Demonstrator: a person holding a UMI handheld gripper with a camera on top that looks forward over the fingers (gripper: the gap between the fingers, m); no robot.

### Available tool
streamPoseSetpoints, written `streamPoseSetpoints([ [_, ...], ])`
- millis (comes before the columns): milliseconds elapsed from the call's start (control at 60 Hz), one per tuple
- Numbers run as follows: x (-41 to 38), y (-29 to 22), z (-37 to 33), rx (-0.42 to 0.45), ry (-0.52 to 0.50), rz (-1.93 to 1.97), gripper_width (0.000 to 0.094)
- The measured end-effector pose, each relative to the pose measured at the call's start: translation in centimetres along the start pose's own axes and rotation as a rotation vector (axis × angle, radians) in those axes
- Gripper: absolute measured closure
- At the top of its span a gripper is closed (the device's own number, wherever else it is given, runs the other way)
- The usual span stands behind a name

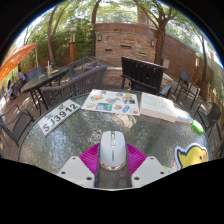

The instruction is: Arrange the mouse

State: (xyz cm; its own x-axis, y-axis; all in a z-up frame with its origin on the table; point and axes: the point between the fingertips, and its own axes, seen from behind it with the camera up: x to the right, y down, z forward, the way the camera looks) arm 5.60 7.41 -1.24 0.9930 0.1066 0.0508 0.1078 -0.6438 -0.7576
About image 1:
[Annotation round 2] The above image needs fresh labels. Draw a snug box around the orange parasol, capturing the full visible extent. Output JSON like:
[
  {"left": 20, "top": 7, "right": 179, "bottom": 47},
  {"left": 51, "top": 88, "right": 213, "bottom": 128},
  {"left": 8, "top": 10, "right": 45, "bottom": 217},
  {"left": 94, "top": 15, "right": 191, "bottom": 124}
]
[{"left": 0, "top": 43, "right": 37, "bottom": 83}]

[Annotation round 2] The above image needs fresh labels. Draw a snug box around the black metal armchair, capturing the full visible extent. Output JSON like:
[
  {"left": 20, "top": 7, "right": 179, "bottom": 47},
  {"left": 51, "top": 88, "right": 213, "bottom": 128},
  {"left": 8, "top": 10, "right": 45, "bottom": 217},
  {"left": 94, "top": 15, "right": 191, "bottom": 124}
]
[{"left": 0, "top": 104, "right": 36, "bottom": 148}]

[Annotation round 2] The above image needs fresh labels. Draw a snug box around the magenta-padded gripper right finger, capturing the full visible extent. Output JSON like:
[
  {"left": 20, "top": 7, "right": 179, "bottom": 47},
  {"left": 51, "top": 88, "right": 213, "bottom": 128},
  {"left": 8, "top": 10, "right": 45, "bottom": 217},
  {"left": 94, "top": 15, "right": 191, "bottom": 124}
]
[{"left": 126, "top": 143, "right": 173, "bottom": 189}]

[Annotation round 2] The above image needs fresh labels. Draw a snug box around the open white book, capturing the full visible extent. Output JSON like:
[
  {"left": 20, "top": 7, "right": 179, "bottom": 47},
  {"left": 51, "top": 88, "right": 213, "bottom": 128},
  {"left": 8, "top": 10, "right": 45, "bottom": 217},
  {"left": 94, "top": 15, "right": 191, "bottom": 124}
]
[{"left": 139, "top": 92, "right": 179, "bottom": 123}]

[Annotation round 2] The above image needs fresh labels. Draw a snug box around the dark round side table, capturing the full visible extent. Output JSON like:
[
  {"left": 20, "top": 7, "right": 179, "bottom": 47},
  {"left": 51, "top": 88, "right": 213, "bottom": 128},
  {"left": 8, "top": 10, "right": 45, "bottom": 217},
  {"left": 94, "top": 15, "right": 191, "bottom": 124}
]
[{"left": 20, "top": 66, "right": 69, "bottom": 111}]

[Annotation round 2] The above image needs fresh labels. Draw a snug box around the colourful sticker sheet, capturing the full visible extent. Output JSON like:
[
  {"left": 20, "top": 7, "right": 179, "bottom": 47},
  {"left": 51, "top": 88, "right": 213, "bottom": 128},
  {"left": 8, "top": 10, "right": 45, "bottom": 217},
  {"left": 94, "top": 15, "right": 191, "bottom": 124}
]
[{"left": 80, "top": 88, "right": 141, "bottom": 117}]

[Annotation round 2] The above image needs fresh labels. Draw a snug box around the white computer mouse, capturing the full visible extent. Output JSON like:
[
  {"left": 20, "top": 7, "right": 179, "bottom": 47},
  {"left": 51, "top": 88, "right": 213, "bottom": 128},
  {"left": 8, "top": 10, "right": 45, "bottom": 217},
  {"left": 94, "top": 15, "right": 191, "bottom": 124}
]
[{"left": 98, "top": 130, "right": 128, "bottom": 172}]

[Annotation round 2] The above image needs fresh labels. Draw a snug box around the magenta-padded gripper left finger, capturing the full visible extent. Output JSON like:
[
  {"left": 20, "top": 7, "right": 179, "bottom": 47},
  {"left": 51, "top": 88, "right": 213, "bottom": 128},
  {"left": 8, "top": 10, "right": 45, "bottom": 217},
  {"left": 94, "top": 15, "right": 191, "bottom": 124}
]
[{"left": 56, "top": 143, "right": 102, "bottom": 189}]

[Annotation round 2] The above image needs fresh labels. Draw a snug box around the dark wicker chair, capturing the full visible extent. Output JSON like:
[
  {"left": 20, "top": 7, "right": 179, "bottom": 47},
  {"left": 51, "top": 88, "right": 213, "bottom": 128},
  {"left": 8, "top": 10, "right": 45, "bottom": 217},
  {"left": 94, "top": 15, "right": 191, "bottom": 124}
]
[{"left": 67, "top": 56, "right": 99, "bottom": 79}]

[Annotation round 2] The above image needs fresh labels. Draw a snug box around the green and white case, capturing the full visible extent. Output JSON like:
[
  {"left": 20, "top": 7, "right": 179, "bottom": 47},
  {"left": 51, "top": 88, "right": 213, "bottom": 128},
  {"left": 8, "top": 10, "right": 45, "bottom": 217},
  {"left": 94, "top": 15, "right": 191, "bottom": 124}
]
[{"left": 191, "top": 119, "right": 205, "bottom": 135}]

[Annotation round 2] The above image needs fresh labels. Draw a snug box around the yellow duck-shaped mouse pad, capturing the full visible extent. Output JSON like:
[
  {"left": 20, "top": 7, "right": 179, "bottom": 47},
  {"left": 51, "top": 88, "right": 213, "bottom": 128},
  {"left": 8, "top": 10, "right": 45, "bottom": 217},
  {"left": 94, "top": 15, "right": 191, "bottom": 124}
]
[{"left": 174, "top": 142, "right": 209, "bottom": 171}]

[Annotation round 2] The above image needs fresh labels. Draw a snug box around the white license plate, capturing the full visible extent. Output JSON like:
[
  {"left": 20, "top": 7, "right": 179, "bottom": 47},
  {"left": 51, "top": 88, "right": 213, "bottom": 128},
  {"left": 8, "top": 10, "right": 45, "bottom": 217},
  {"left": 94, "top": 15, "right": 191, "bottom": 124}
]
[{"left": 37, "top": 99, "right": 82, "bottom": 138}]

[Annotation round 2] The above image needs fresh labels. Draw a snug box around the small white blue booklet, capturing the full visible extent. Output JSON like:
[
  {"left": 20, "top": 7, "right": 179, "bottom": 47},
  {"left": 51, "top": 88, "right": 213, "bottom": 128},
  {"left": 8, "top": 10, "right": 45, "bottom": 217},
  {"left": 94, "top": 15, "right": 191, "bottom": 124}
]
[{"left": 176, "top": 114, "right": 194, "bottom": 124}]

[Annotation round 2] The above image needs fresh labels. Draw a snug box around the blue chair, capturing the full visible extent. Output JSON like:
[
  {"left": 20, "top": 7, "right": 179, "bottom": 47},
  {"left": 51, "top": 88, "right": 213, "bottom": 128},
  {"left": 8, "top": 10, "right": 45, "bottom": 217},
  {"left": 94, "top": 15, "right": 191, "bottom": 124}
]
[{"left": 25, "top": 65, "right": 44, "bottom": 82}]

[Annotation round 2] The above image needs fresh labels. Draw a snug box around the blue-backed metal chair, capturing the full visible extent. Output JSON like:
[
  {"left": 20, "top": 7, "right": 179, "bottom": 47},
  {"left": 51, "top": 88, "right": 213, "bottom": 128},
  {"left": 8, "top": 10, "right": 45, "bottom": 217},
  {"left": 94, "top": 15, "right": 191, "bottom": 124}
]
[{"left": 174, "top": 69, "right": 202, "bottom": 103}]

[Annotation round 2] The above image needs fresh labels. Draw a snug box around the black slatted wooden chair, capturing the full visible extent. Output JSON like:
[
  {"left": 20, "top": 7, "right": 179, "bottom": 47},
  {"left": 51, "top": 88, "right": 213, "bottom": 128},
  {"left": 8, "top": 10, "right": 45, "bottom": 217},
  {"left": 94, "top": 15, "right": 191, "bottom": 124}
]
[{"left": 120, "top": 56, "right": 174, "bottom": 98}]

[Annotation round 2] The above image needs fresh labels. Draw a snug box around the tree with brown trunk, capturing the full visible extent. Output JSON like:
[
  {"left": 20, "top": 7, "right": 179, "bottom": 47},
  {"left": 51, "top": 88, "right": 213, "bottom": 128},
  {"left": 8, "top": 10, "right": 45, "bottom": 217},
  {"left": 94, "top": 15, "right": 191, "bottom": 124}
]
[
  {"left": 134, "top": 0, "right": 171, "bottom": 66},
  {"left": 46, "top": 3, "right": 69, "bottom": 68}
]

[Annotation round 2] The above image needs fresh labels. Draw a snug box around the grey wicker chair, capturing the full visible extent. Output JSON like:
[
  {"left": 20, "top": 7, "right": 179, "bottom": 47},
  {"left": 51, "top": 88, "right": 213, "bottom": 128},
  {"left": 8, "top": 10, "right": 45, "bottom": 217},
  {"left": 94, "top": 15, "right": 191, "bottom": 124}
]
[{"left": 41, "top": 64, "right": 108, "bottom": 109}]

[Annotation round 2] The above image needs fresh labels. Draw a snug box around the wooden lamp post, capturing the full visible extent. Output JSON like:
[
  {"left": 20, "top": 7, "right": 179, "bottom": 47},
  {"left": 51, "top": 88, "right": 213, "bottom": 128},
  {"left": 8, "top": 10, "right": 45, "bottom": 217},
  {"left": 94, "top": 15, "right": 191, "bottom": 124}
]
[
  {"left": 69, "top": 26, "right": 78, "bottom": 64},
  {"left": 194, "top": 52, "right": 202, "bottom": 84}
]

